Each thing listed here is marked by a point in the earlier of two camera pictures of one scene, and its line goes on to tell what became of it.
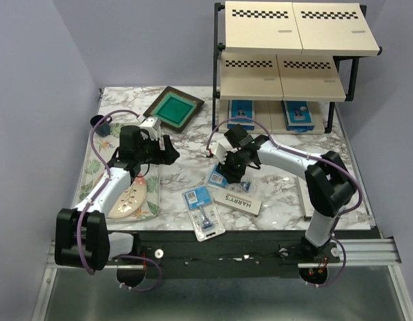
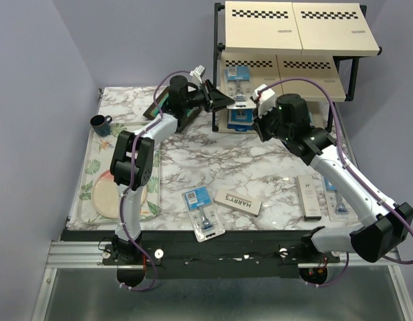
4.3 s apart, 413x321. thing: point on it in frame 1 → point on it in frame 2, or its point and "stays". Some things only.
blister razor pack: x=245 y=185 → x=238 y=87
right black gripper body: x=234 y=160 → x=268 y=126
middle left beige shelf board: x=250 y=76 stays
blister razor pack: x=203 y=212 stays
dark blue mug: x=103 y=128 stays
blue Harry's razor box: x=242 y=108 stays
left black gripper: x=167 y=156 → x=218 y=99
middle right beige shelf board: x=309 y=77 stays
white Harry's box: x=245 y=204 stays
